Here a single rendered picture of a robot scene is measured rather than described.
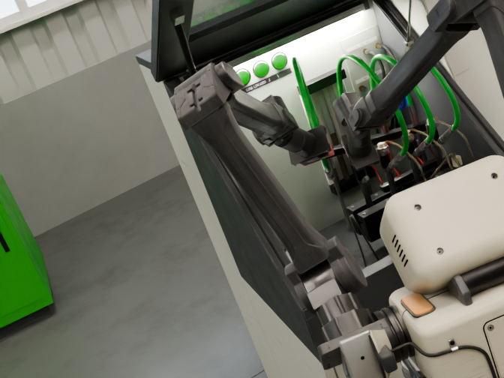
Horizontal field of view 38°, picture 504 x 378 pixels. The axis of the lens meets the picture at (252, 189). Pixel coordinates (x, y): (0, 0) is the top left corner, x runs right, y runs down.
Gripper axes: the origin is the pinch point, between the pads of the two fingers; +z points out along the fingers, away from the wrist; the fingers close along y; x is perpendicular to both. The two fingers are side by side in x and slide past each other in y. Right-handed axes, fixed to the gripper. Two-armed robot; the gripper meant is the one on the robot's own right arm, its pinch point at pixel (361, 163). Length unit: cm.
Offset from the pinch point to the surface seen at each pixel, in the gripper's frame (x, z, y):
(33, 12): 130, 215, 304
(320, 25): -6.4, -2.6, 43.8
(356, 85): -11.4, 16.6, 32.1
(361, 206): 3.2, 13.3, -6.0
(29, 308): 176, 208, 90
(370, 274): 10.3, -4.4, -29.8
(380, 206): -1.1, 10.6, -9.1
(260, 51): 12.6, -6.2, 40.8
